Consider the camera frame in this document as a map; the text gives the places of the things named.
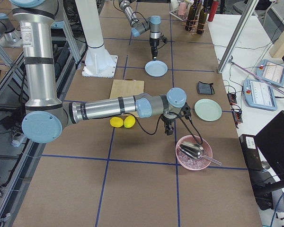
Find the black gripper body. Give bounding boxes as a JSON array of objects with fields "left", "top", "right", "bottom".
[
  {"left": 150, "top": 33, "right": 167, "bottom": 51},
  {"left": 161, "top": 104, "right": 192, "bottom": 128}
]

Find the light blue plate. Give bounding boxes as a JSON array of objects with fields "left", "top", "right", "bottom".
[{"left": 145, "top": 61, "right": 168, "bottom": 77}]

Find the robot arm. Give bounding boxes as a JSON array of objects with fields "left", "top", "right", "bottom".
[
  {"left": 118, "top": 0, "right": 167, "bottom": 61},
  {"left": 10, "top": 0, "right": 191, "bottom": 144}
]

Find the light green plate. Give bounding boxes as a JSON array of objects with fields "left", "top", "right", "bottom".
[{"left": 195, "top": 99, "right": 222, "bottom": 122}]

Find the folded grey cloth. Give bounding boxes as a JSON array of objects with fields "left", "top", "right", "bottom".
[{"left": 196, "top": 81, "right": 215, "bottom": 95}]

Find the metal scoop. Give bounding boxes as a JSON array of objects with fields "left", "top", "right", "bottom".
[{"left": 179, "top": 141, "right": 222, "bottom": 166}]

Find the pink bowl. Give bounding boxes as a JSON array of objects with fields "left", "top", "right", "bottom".
[{"left": 176, "top": 135, "right": 212, "bottom": 171}]

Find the lower yellow lemon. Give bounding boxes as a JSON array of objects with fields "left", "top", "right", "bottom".
[{"left": 124, "top": 115, "right": 136, "bottom": 128}]

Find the yellow lemon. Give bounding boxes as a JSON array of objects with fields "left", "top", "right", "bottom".
[
  {"left": 109, "top": 117, "right": 124, "bottom": 128},
  {"left": 124, "top": 115, "right": 136, "bottom": 128}
]

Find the dark wine bottle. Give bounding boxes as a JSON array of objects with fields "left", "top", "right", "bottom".
[
  {"left": 196, "top": 0, "right": 208, "bottom": 35},
  {"left": 185, "top": 0, "right": 197, "bottom": 31}
]

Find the wooden cutting board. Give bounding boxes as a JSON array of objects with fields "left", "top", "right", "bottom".
[{"left": 109, "top": 79, "right": 144, "bottom": 99}]

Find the upper yellow lemon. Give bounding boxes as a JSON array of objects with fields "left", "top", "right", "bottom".
[{"left": 109, "top": 117, "right": 124, "bottom": 128}]

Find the red thermos bottle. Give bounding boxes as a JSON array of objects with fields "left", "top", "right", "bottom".
[{"left": 207, "top": 0, "right": 219, "bottom": 22}]

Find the teach pendant tablet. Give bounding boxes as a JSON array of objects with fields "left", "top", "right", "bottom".
[
  {"left": 256, "top": 59, "right": 284, "bottom": 87},
  {"left": 243, "top": 79, "right": 277, "bottom": 111}
]

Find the black monitor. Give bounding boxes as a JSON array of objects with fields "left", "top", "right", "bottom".
[{"left": 239, "top": 111, "right": 284, "bottom": 212}]

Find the copper wire bottle rack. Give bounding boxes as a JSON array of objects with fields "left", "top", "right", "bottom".
[{"left": 187, "top": 14, "right": 207, "bottom": 35}]

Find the aluminium frame post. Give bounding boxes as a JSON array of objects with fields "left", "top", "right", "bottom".
[{"left": 217, "top": 0, "right": 259, "bottom": 73}]

